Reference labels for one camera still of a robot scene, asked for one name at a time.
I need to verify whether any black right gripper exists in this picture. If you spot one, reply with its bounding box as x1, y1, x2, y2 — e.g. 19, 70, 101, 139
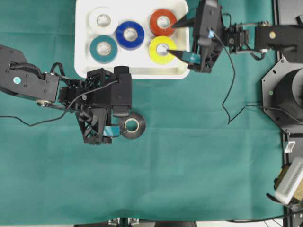
167, 0, 250, 73

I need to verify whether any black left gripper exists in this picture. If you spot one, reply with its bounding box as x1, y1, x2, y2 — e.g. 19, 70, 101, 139
58, 66, 132, 144

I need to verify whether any black tape roll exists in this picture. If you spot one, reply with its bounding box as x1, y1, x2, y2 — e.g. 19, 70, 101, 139
119, 112, 146, 139

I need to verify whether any red tape roll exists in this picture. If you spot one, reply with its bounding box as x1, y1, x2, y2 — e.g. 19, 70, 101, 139
150, 9, 177, 37

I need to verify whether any yellow tape roll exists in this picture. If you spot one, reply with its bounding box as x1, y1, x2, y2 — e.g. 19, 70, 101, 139
149, 36, 177, 65

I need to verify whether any blue tape roll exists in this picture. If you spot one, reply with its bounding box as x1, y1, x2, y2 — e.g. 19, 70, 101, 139
116, 21, 145, 50

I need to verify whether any teal tape roll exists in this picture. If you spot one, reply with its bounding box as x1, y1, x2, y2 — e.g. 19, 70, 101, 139
89, 35, 118, 64

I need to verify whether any white tape roll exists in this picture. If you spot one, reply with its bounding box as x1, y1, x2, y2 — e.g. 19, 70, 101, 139
89, 7, 118, 35

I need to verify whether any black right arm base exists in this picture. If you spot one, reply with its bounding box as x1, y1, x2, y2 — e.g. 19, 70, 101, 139
261, 58, 303, 134

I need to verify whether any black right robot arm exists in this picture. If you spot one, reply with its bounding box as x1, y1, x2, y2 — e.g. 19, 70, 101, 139
167, 0, 303, 73

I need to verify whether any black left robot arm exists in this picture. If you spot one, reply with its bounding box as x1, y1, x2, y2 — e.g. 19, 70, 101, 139
0, 45, 132, 144

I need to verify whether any white plastic tray case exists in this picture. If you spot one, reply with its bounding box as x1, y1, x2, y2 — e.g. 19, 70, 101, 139
74, 0, 189, 79

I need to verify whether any green table cloth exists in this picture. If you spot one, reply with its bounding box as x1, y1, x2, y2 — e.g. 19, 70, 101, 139
0, 0, 285, 226

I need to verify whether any white perforated box device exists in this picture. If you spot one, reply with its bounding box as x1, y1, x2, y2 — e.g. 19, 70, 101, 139
275, 157, 303, 205

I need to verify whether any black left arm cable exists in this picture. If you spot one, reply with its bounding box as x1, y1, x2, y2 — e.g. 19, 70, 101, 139
0, 80, 119, 127

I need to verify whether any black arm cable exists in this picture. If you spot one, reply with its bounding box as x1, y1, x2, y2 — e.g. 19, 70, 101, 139
0, 80, 119, 127
209, 28, 303, 125

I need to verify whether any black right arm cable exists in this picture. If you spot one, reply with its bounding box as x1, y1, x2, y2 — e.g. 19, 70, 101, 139
209, 28, 303, 125

